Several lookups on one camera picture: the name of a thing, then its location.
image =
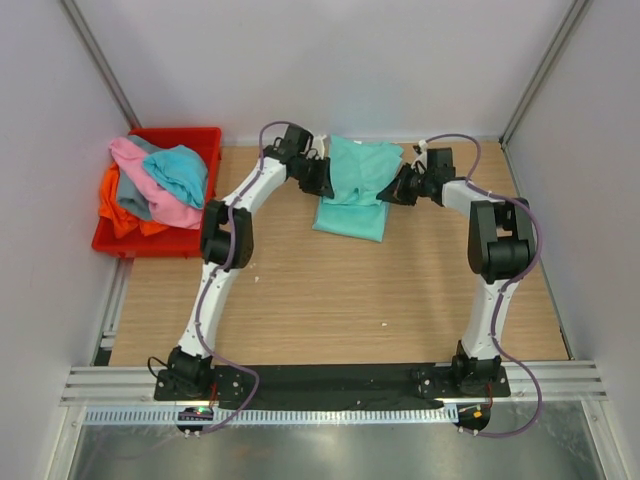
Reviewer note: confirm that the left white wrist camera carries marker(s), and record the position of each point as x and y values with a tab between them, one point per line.
318	147

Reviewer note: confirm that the teal green t shirt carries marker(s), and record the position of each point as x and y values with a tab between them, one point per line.
359	172

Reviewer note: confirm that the sky blue t shirt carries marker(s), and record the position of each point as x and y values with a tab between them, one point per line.
181	171

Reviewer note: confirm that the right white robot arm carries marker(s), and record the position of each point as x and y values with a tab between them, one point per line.
501	248

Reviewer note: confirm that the corner aluminium post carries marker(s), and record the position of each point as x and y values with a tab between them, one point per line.
89	42
559	41

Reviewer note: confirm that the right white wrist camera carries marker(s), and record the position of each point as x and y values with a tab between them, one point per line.
419	162

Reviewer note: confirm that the grey t shirt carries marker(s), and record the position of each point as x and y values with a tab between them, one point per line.
127	194

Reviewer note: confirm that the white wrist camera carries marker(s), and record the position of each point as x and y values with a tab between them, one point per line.
419	162
318	147

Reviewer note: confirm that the orange t shirt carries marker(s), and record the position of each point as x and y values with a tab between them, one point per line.
123	221

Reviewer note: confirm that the pink t shirt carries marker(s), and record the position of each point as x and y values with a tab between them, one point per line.
164	207

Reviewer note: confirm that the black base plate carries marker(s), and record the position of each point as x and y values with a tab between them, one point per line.
329	388

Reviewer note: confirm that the red plastic bin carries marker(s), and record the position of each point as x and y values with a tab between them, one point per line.
173	242

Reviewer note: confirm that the aluminium frame rail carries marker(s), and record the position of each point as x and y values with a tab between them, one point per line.
100	386

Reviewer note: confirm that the right corner aluminium post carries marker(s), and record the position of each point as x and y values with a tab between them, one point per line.
559	41

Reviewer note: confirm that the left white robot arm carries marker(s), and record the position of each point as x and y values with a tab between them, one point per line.
227	244

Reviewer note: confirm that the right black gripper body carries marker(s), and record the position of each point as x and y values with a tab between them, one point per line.
407	170

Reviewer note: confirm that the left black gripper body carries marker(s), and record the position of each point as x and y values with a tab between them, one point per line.
301	174

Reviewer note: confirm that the slotted cable duct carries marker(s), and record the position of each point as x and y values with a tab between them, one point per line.
183	416

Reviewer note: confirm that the left corner aluminium post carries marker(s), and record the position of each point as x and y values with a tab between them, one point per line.
89	42

